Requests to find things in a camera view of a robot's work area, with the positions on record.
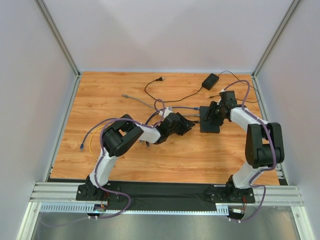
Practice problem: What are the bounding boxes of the black network switch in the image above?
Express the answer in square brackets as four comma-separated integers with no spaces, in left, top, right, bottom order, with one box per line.
[199,106,220,134]

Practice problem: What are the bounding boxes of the grey ethernet cable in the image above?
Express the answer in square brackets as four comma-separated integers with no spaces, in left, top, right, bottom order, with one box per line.
[121,94,201,117]

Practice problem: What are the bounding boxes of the yellow ethernet cable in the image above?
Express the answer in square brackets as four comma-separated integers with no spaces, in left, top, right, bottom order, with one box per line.
[88,124,106,161]

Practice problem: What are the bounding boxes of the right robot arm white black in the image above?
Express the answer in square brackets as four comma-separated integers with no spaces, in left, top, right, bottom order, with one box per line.
[205,101,285,200]

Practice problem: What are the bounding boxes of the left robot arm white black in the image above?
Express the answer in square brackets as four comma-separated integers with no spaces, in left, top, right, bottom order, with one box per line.
[76,111,195,201]

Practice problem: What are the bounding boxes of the black power adapter brick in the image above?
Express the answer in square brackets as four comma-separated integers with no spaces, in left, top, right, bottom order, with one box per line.
[201,73,220,91]

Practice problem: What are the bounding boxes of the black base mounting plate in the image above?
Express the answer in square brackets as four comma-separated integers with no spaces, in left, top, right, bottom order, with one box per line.
[91,181,255,210]

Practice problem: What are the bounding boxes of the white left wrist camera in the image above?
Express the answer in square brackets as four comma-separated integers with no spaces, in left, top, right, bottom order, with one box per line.
[158,107,173,118]

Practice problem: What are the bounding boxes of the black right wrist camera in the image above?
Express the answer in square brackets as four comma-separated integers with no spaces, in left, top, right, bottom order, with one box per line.
[219,91,238,106]

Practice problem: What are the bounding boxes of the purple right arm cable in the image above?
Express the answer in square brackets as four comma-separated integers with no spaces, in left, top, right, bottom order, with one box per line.
[222,79,277,224]

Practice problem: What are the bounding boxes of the thin black adapter output cable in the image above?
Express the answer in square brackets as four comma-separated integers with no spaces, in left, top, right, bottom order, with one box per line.
[208,70,261,103]

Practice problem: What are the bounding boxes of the right aluminium frame post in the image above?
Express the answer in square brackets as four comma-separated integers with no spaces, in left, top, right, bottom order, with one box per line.
[252,0,302,77]

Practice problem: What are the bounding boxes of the aluminium frame post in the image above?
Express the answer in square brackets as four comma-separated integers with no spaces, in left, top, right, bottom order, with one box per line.
[252,0,302,77]
[35,0,81,77]

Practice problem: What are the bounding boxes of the grey slotted cable duct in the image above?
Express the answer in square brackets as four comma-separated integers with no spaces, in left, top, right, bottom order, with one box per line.
[39,202,245,216]

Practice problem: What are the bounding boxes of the left aluminium frame post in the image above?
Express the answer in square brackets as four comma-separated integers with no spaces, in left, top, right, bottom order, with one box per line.
[35,0,81,77]

